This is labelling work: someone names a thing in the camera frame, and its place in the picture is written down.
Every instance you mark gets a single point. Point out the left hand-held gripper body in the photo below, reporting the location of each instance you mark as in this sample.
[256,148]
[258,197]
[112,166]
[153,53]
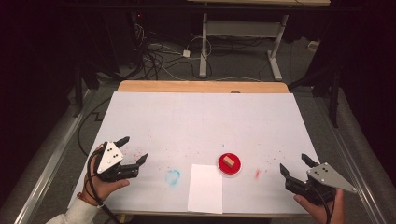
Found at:
[109,157]

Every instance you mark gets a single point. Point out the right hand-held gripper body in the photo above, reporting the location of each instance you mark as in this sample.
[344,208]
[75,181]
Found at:
[327,177]

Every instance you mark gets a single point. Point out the small wooden block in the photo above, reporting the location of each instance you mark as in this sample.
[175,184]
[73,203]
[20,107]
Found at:
[229,161]

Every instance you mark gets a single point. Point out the round red dish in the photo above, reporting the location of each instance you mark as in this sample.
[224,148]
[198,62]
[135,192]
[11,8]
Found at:
[224,169]

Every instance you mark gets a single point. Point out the person's left hand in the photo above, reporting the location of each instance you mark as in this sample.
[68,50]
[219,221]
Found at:
[104,188]

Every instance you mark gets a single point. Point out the person's right hand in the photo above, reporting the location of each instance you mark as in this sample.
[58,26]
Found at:
[325,213]

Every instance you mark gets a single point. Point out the large white table mat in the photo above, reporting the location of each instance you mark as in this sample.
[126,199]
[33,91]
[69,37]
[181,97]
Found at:
[193,124]

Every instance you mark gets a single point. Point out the black metal stand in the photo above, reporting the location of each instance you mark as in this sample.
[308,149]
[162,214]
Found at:
[333,93]
[77,90]

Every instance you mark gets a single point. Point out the white paper sheet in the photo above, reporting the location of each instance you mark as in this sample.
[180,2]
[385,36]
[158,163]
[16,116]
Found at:
[205,189]

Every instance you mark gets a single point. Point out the wooden table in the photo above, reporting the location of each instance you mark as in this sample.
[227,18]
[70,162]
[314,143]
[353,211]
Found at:
[186,86]

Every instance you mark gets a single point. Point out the white power adapter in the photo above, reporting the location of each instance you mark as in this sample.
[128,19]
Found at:
[186,53]

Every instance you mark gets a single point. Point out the metal floor rail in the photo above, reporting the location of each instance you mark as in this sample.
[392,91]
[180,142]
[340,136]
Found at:
[46,171]
[351,161]

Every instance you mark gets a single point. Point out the white metal desk frame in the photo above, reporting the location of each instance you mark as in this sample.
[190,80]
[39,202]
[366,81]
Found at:
[243,28]

